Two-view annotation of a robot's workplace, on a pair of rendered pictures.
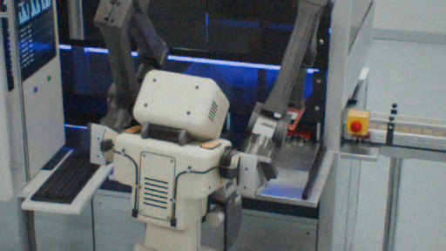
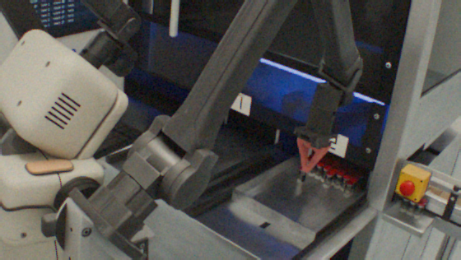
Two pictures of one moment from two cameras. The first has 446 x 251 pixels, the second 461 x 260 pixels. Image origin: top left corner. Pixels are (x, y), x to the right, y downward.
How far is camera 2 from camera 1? 1.62 m
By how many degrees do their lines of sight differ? 22
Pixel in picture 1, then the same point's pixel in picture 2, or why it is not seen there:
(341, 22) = (416, 44)
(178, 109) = (15, 93)
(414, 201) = not seen: outside the picture
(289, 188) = (280, 248)
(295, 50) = (239, 34)
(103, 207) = not seen: hidden behind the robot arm
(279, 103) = (187, 127)
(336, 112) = (389, 163)
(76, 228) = not seen: hidden behind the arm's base
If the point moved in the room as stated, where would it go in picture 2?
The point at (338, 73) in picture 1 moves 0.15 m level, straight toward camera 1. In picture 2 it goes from (402, 113) to (384, 131)
